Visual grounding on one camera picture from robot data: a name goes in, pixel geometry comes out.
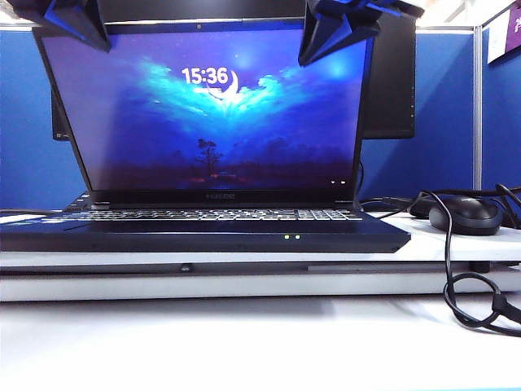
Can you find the black ASUS monitor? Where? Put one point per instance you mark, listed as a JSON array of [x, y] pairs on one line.
[[390, 81]]

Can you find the black Hasee laptop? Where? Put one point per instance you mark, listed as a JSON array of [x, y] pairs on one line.
[[203, 122]]

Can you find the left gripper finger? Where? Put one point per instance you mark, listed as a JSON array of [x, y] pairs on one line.
[[87, 20], [49, 16]]

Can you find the purple card sign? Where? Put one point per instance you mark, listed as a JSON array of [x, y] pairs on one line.
[[515, 24]]

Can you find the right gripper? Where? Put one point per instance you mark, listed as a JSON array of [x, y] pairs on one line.
[[403, 6]]

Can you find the black Logitech keyboard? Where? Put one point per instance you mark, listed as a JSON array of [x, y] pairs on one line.
[[77, 202]]

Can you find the small white paper sheet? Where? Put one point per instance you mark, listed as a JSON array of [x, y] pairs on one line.
[[494, 40]]

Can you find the grey partition post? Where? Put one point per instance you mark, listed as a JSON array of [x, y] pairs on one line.
[[478, 122]]

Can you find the black laptop power adapter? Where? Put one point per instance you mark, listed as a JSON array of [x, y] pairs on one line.
[[418, 209]]

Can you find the black grey Logitech mouse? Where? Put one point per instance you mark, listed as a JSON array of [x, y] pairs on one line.
[[468, 218]]

